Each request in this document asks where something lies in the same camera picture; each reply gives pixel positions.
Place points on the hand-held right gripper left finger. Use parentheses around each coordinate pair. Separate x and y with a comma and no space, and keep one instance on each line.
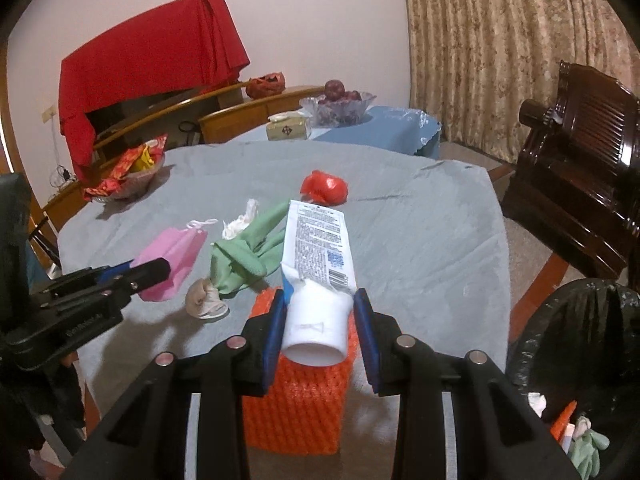
(275,345)

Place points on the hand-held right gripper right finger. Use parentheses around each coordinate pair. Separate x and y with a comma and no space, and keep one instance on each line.
(367,345)

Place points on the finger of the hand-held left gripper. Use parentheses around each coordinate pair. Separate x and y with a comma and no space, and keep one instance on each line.
(112,272)
(150,272)

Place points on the pink face mask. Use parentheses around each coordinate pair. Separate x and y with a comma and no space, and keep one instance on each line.
(170,255)

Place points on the orange foam net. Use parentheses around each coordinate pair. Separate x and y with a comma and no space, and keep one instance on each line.
(562,422)
(295,410)

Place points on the white toothpaste tube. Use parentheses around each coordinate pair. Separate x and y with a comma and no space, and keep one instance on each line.
(315,260)

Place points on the white tissue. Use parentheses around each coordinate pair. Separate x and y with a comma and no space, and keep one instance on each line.
(537,404)
(237,227)

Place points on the bin with black bag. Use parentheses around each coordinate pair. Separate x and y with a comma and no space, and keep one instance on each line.
(590,350)

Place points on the green rubber glove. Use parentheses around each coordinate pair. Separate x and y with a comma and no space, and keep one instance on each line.
(245,255)
(587,455)

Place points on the beige crumpled cloth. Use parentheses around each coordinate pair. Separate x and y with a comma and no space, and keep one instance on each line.
(202,302)

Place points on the glass snack bowl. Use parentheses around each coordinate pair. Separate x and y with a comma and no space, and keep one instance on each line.
(135,185)

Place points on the red snack packet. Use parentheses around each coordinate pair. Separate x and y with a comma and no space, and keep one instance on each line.
(117,172)

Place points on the yellow snack packet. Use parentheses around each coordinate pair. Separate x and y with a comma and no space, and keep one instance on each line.
(143,161)

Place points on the grey tablecloth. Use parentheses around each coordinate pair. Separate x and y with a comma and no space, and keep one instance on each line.
(425,240)

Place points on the red crumpled plastic bag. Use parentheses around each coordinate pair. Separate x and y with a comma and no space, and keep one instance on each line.
(324,187)

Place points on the black television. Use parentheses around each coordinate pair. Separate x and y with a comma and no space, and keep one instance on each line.
(130,110)

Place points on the beige tissue box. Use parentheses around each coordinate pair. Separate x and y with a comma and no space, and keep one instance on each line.
(287,129)

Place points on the blue tablecloth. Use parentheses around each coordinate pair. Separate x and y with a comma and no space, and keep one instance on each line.
(380,130)

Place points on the red cloth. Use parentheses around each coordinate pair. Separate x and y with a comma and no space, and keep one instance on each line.
(150,55)

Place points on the orange pumpkin basket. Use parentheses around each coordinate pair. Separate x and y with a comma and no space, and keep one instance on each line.
(265,86)

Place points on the glass fruit bowl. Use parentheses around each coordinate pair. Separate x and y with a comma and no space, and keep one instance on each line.
(345,112)

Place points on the large red apple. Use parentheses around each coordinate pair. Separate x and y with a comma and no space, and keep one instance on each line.
(334,89)

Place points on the dark wooden armchair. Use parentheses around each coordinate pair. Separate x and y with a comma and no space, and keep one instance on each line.
(575,170)

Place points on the beige patterned curtain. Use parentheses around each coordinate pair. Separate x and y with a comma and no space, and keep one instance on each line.
(500,45)

